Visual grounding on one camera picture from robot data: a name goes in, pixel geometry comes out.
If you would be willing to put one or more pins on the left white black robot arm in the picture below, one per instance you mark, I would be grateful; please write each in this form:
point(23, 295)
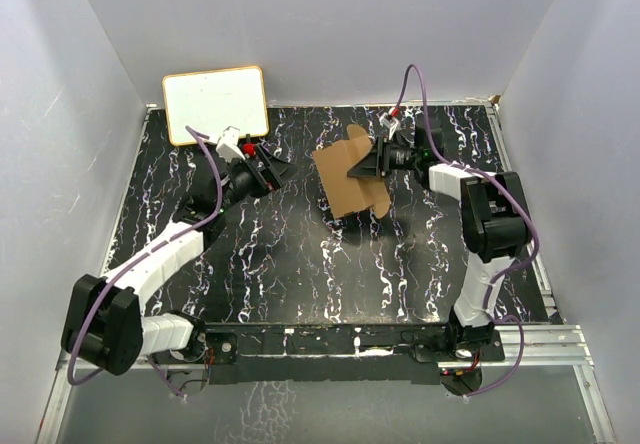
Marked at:
point(105, 323)

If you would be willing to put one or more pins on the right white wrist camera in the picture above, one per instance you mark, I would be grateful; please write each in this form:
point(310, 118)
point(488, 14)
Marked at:
point(389, 120)

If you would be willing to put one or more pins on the aluminium frame rail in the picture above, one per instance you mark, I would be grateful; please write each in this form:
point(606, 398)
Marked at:
point(545, 391)

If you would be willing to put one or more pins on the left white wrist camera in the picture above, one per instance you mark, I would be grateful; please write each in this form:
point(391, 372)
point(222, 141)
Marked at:
point(227, 146)

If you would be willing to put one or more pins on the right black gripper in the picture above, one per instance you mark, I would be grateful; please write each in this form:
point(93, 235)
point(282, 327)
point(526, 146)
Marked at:
point(376, 162)

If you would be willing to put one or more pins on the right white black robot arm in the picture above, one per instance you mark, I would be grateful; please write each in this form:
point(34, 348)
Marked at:
point(494, 221)

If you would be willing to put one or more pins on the white board orange frame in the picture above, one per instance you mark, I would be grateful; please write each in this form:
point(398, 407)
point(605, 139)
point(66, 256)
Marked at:
point(211, 101)

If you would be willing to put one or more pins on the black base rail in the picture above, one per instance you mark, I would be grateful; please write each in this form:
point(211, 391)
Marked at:
point(418, 353)

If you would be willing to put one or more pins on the red black stamp toy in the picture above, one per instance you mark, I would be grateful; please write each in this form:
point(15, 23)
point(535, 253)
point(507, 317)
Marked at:
point(249, 147)

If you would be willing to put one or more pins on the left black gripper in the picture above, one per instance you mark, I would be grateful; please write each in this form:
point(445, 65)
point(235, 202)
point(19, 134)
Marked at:
point(274, 175)

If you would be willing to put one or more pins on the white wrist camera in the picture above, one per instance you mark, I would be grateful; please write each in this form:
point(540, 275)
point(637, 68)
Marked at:
point(389, 120)
point(227, 146)

